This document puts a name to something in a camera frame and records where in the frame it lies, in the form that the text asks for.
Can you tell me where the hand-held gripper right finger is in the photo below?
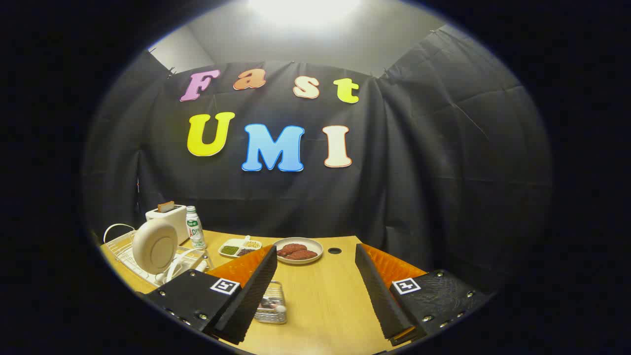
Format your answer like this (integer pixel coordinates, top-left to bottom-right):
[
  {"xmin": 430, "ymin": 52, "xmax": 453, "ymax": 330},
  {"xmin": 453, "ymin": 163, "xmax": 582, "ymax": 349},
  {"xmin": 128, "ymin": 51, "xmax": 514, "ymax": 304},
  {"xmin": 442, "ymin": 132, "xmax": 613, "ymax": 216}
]
[{"xmin": 355, "ymin": 243, "xmax": 491, "ymax": 347}]

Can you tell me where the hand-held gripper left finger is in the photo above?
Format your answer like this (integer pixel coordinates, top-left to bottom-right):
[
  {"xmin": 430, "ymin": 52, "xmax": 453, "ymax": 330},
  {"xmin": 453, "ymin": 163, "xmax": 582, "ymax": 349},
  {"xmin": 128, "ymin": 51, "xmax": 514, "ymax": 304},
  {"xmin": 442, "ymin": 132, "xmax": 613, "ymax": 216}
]
[{"xmin": 140, "ymin": 244, "xmax": 279, "ymax": 346}]

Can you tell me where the metal wire basket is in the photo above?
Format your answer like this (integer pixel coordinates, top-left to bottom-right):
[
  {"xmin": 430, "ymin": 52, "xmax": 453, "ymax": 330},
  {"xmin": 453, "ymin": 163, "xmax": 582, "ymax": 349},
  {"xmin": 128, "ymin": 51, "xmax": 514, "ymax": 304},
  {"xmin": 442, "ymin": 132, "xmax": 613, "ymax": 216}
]
[{"xmin": 254, "ymin": 281, "xmax": 287, "ymax": 324}]

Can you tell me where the white round plate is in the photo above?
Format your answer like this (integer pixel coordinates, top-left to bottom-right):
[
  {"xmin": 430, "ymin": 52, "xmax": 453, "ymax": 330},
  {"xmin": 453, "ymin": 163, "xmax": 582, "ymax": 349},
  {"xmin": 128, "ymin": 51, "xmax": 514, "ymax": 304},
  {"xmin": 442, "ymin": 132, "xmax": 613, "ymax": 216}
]
[{"xmin": 132, "ymin": 218, "xmax": 179, "ymax": 275}]

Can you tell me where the white wire dish rack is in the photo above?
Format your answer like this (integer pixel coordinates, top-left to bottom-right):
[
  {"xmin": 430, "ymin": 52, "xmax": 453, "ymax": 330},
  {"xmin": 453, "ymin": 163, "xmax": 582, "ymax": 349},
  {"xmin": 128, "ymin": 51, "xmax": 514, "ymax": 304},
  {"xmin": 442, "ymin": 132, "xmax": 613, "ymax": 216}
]
[{"xmin": 103, "ymin": 223, "xmax": 215, "ymax": 289}]

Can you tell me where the white divided dish with beans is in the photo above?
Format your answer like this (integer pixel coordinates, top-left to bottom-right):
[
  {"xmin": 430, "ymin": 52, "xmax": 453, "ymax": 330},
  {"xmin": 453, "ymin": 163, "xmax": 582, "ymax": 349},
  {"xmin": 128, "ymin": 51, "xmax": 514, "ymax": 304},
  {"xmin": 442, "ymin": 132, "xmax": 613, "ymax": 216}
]
[{"xmin": 218, "ymin": 236, "xmax": 263, "ymax": 258}]

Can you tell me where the small plate holding patties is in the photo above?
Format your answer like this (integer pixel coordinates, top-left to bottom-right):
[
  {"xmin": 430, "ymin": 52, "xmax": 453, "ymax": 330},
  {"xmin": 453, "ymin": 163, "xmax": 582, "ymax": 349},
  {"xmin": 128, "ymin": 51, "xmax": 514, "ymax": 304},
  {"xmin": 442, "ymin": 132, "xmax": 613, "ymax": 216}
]
[{"xmin": 273, "ymin": 237, "xmax": 324, "ymax": 265}]

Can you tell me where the white bottle with green label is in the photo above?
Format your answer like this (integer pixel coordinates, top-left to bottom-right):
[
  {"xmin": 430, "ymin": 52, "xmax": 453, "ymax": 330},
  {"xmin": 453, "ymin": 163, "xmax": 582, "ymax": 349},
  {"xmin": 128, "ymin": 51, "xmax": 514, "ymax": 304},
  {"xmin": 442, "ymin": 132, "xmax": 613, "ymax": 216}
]
[{"xmin": 185, "ymin": 206, "xmax": 207, "ymax": 249}]

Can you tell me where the white toaster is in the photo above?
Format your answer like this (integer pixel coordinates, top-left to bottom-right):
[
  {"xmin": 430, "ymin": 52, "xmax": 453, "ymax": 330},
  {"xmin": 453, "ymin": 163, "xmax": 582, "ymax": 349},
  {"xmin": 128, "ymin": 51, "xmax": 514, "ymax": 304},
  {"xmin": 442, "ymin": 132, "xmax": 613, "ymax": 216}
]
[{"xmin": 145, "ymin": 204, "xmax": 190, "ymax": 246}]

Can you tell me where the black backdrop cloth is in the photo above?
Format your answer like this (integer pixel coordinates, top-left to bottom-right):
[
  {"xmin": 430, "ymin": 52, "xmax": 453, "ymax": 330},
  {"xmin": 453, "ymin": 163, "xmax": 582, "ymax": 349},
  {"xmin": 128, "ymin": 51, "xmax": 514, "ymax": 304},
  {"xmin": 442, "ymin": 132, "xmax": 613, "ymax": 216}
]
[{"xmin": 81, "ymin": 25, "xmax": 553, "ymax": 296}]

